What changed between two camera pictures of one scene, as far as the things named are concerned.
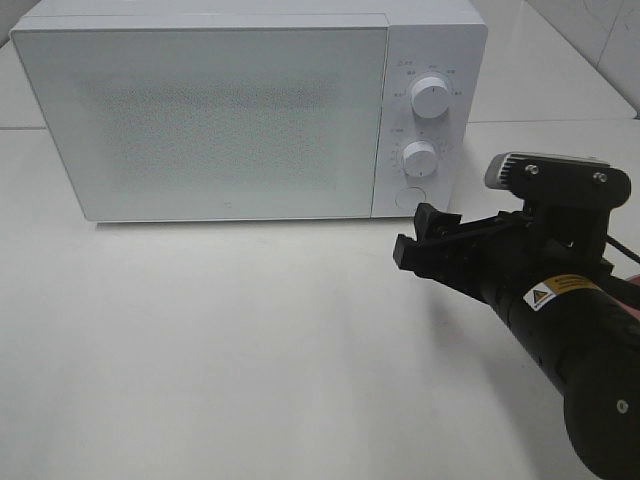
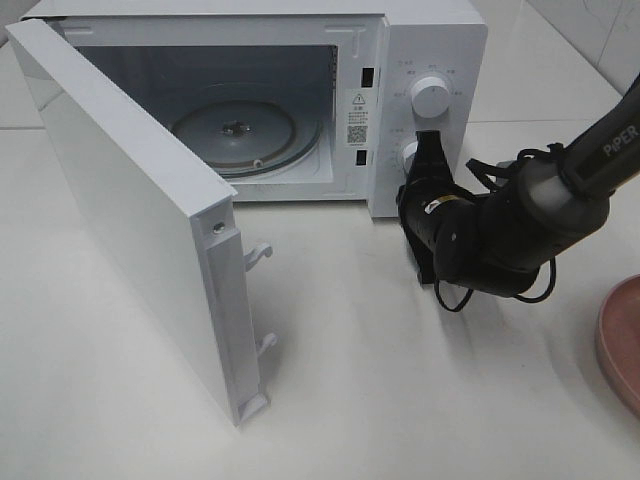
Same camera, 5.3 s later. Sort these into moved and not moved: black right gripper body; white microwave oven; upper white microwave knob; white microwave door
Moved: white microwave door; black right gripper body
Not moved: white microwave oven; upper white microwave knob
